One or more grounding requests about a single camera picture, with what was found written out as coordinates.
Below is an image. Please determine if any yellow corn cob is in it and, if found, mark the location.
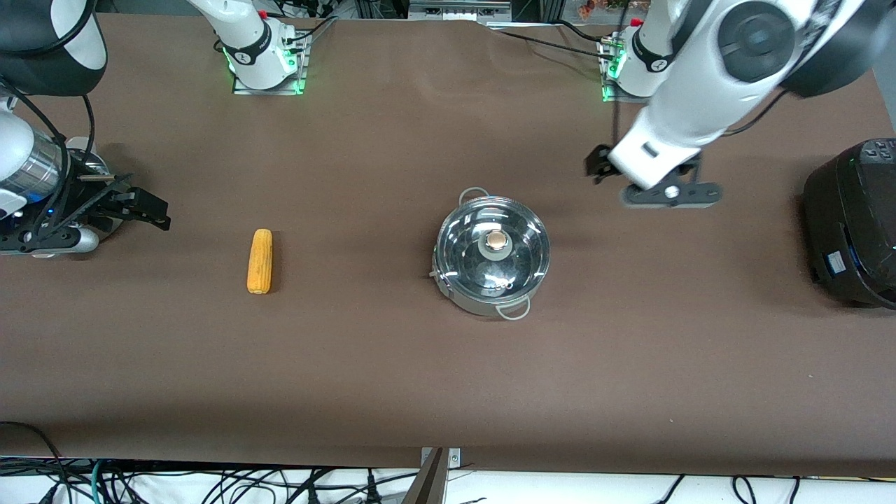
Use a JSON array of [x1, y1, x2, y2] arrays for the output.
[[246, 229, 274, 295]]

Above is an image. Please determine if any glass pot lid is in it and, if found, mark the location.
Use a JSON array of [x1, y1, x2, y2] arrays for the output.
[[435, 197, 550, 295]]

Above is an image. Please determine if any steel steamer pot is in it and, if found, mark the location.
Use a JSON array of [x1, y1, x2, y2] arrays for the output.
[[31, 136, 130, 258]]

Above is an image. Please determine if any black rice cooker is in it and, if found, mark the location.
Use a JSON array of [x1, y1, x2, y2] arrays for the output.
[[801, 139, 896, 310]]

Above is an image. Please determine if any grey power strip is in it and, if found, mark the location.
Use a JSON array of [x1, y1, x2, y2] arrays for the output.
[[408, 0, 513, 22]]

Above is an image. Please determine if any brown table mat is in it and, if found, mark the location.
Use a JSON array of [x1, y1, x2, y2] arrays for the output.
[[0, 13, 896, 477]]

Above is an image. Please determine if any dark stand leg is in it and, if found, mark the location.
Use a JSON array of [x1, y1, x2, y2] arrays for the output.
[[401, 448, 449, 504]]

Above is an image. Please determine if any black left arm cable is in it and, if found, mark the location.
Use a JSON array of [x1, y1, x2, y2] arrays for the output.
[[611, 87, 788, 151]]

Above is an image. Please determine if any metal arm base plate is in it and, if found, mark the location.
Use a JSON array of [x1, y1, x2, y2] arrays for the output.
[[601, 42, 652, 104], [232, 31, 309, 96]]

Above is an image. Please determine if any steel pot with handles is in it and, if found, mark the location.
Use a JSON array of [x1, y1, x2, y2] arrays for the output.
[[429, 186, 552, 321]]

